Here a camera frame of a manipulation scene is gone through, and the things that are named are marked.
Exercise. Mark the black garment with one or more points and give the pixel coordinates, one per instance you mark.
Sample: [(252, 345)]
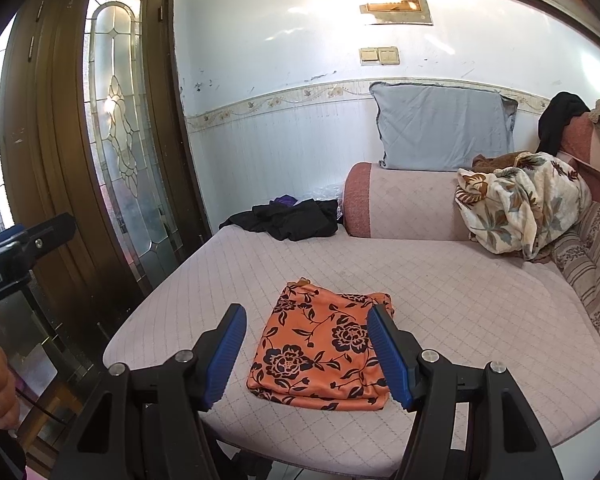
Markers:
[(560, 120)]

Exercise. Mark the orange floral shirt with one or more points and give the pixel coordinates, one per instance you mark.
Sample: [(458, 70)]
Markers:
[(320, 355)]

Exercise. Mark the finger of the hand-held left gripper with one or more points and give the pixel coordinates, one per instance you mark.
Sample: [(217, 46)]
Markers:
[(50, 235), (0, 237)]

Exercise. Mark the striped sofa cushion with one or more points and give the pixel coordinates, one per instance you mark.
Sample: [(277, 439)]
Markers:
[(592, 260)]

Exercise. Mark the grey-blue pillow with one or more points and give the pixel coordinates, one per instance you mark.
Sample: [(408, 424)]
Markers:
[(440, 130)]

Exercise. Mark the clear plastic bag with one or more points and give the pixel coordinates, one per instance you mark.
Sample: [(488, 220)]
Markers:
[(325, 192)]

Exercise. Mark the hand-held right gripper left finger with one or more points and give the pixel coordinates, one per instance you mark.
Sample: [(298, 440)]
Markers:
[(225, 357)]

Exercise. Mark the wooden door with leaded glass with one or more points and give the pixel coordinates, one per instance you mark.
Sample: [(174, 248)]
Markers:
[(55, 135)]

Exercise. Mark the person's left hand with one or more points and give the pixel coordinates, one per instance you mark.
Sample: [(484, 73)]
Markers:
[(0, 390)]

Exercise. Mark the pink quilted sofa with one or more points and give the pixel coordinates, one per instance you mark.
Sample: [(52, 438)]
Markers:
[(430, 280)]

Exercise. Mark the cream wall switch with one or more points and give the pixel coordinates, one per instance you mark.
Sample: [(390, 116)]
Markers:
[(390, 55), (369, 55)]

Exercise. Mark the black clothes pile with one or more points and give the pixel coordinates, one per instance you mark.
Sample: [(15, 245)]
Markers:
[(290, 220)]

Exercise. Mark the cream floral blanket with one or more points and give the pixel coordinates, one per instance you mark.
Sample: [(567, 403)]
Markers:
[(525, 205)]

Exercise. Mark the purple cloth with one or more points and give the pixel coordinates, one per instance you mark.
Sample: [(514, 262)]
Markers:
[(282, 200)]

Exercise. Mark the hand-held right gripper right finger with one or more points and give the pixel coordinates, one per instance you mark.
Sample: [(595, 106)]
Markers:
[(389, 357)]

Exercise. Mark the brown cloth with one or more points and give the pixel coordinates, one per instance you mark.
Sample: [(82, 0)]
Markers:
[(492, 162)]

